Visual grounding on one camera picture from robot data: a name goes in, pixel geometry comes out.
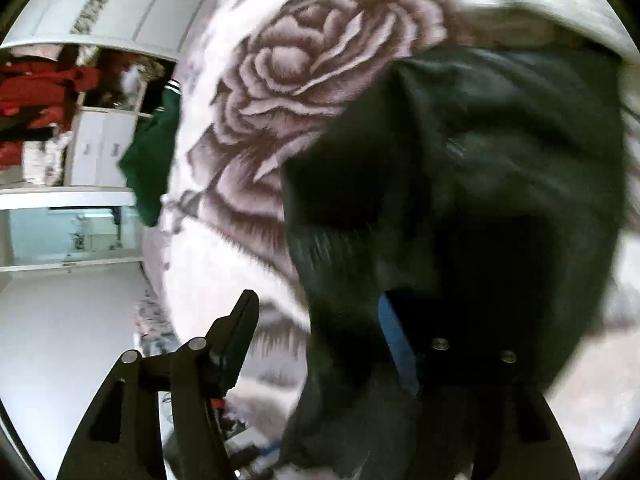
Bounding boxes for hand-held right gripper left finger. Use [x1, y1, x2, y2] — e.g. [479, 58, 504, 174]
[56, 289, 260, 480]

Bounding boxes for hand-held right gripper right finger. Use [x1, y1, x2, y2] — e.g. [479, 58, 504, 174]
[376, 293, 581, 480]

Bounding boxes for black garment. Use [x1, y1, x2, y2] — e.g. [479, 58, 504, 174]
[278, 47, 630, 478]

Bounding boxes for red hanging clothes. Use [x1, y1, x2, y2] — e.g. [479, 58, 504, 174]
[0, 57, 101, 171]

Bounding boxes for green garment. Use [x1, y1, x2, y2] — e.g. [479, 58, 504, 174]
[118, 80, 182, 228]

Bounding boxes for glass panel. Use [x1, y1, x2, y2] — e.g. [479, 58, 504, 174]
[0, 206, 147, 267]

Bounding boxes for rose printed blanket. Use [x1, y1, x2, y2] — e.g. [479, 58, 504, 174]
[134, 0, 640, 480]

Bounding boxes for white cabinet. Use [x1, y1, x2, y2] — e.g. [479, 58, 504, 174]
[64, 105, 153, 188]

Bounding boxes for white wardrobe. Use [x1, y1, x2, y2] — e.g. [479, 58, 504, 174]
[0, 0, 217, 61]

